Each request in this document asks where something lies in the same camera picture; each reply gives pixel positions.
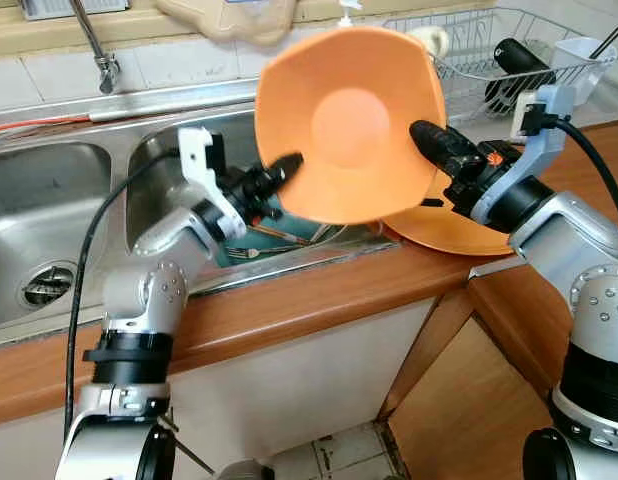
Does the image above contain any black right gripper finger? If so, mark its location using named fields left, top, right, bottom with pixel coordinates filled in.
left=408, top=119, right=469, bottom=168

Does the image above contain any orange square bowl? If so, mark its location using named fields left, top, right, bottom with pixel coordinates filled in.
left=254, top=25, right=449, bottom=227

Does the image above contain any orange plate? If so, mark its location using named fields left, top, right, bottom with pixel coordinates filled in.
left=377, top=195, right=521, bottom=259

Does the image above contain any white mug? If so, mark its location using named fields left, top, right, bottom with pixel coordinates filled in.
left=408, top=27, right=451, bottom=58

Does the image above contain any black bottle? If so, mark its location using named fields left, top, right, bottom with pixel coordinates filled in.
left=483, top=38, right=556, bottom=114

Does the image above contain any grey drain mat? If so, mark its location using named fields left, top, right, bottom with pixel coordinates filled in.
left=439, top=76, right=618, bottom=132

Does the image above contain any clear soap pump bottle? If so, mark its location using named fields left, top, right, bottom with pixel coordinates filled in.
left=337, top=0, right=363, bottom=30

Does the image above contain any white plastic utensil holder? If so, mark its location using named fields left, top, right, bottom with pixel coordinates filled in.
left=548, top=38, right=616, bottom=107

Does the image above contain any beige hanging cloth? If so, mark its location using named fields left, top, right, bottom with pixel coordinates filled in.
left=154, top=0, right=326, bottom=47

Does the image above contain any black chopstick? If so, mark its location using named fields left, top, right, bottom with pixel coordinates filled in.
left=587, top=29, right=618, bottom=61
left=591, top=27, right=618, bottom=61

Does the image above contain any white cabinet door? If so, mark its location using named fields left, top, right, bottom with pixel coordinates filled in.
left=0, top=296, right=440, bottom=480

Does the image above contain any stainless steel double sink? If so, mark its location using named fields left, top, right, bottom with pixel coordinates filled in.
left=0, top=98, right=390, bottom=347

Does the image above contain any metal faucet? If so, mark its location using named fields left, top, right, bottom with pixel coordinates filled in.
left=69, top=0, right=123, bottom=97

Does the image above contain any metal sink drain strainer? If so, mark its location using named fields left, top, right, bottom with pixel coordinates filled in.
left=19, top=262, right=81, bottom=310

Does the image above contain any brown wooden cabinet door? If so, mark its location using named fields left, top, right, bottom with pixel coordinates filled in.
left=377, top=290, right=562, bottom=480

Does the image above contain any grey robot leg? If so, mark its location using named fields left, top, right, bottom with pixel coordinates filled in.
left=218, top=460, right=276, bottom=480

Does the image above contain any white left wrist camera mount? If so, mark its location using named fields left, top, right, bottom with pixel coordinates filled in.
left=177, top=127, right=249, bottom=242

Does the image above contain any wire dish rack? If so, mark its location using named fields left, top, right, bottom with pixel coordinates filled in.
left=383, top=8, right=618, bottom=117

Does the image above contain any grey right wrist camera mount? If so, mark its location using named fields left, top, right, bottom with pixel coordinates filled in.
left=473, top=85, right=578, bottom=227

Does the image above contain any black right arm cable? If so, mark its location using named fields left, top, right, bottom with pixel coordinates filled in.
left=534, top=114, right=618, bottom=233

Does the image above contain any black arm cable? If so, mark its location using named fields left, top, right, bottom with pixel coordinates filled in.
left=534, top=114, right=618, bottom=233
left=63, top=150, right=186, bottom=441

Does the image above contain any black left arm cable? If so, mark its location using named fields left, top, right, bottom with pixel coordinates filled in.
left=63, top=150, right=186, bottom=441

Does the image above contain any grey metal window frame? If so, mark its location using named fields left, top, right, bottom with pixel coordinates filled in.
left=19, top=0, right=131, bottom=22

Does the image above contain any dark metal cabinet handle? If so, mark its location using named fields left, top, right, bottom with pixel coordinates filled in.
left=168, top=415, right=216, bottom=477

